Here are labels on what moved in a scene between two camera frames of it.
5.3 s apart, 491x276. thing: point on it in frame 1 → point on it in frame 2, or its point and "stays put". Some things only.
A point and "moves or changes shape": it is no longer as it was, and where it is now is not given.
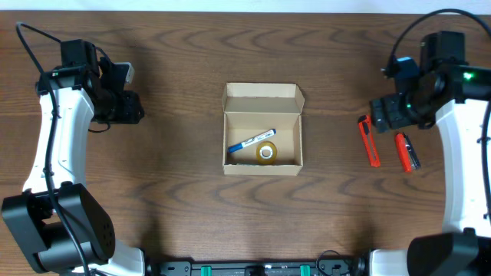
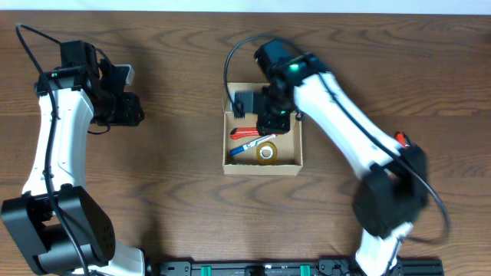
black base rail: (261, 268) stays put
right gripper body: (386, 113) → (273, 125)
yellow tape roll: (266, 152) stays put
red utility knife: (364, 124) moves or changes shape
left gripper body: (130, 107) stays put
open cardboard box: (262, 129) stays put
